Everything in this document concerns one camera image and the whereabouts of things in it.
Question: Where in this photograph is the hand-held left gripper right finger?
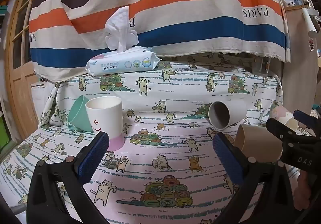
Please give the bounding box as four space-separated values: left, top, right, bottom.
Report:
213 132 311 224

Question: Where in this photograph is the person's right hand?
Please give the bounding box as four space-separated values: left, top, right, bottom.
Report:
295 170 321 211

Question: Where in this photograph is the white tube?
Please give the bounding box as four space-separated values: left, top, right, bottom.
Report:
302 8 317 37

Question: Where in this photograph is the baby wipes pack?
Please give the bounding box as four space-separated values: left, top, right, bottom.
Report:
85 46 162 75

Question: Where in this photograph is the striped cloth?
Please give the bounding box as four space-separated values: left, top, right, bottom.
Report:
29 0 291 82

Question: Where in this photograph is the cat printed cloth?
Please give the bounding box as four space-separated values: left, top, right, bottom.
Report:
0 54 321 224

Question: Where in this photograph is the pink patterned cup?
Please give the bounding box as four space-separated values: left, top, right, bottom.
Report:
269 106 299 134

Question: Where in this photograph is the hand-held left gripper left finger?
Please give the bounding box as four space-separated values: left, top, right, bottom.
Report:
26 131 110 224

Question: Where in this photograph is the wooden door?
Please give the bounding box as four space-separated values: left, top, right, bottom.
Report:
4 0 51 140

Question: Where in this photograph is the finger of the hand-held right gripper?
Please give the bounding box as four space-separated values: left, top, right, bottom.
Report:
294 110 321 129
266 118 321 172

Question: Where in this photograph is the wooden cabinet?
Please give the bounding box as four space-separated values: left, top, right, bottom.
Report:
284 7 321 116

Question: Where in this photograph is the white cup with grey inside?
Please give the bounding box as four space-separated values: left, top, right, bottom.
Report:
208 100 247 130

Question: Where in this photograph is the green cup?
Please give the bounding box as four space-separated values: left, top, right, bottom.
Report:
67 95 94 132

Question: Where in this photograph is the white wet wipe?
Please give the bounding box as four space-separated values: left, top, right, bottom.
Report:
105 5 138 53

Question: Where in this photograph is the beige cup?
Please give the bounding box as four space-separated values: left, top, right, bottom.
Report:
234 124 284 162

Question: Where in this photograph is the white cup with pink base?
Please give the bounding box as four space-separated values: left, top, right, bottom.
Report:
85 96 124 151

